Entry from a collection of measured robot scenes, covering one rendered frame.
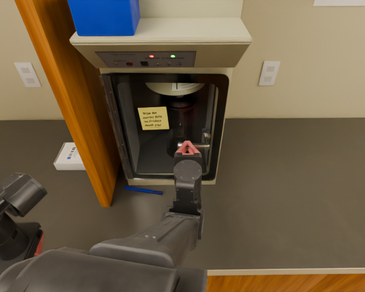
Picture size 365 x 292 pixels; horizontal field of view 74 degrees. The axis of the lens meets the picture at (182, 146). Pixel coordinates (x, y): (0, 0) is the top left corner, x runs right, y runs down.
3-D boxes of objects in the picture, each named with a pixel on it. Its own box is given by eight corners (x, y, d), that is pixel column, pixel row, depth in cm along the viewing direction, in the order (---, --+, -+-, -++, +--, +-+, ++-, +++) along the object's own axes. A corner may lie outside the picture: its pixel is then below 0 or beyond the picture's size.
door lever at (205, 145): (178, 138, 72) (178, 131, 70) (210, 138, 71) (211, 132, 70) (176, 151, 68) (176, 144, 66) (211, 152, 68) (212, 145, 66)
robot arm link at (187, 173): (159, 237, 51) (200, 243, 49) (153, 207, 43) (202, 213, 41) (171, 189, 59) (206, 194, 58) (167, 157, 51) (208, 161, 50)
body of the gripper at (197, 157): (201, 150, 59) (203, 175, 54) (199, 177, 66) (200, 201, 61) (174, 151, 59) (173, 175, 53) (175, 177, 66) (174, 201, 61)
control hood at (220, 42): (97, 64, 57) (85, 17, 50) (234, 62, 58) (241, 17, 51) (83, 89, 49) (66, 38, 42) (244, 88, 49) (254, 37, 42)
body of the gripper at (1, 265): (43, 226, 53) (28, 208, 48) (22, 276, 46) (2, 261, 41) (13, 226, 53) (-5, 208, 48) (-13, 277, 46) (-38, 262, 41)
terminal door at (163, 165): (128, 177, 86) (102, 72, 58) (214, 179, 86) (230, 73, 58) (128, 179, 86) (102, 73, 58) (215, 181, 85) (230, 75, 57)
